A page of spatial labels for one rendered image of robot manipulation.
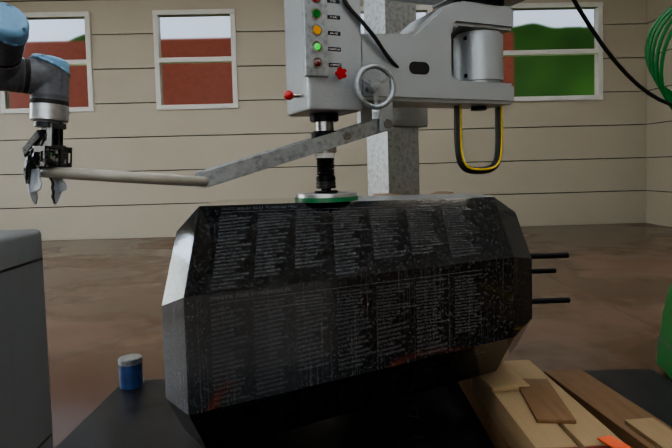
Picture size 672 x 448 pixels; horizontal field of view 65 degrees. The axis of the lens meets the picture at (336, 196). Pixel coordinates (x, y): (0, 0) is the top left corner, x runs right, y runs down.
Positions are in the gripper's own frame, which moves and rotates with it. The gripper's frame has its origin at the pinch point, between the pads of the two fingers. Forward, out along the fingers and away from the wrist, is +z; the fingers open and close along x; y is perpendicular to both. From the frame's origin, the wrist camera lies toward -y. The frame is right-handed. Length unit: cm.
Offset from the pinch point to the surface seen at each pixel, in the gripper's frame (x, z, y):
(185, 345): 29, 41, 23
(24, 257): -21.1, 9.0, 37.7
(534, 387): 112, 58, 98
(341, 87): 73, -38, 43
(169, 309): 28.9, 31.9, 15.6
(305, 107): 65, -31, 35
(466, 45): 123, -61, 64
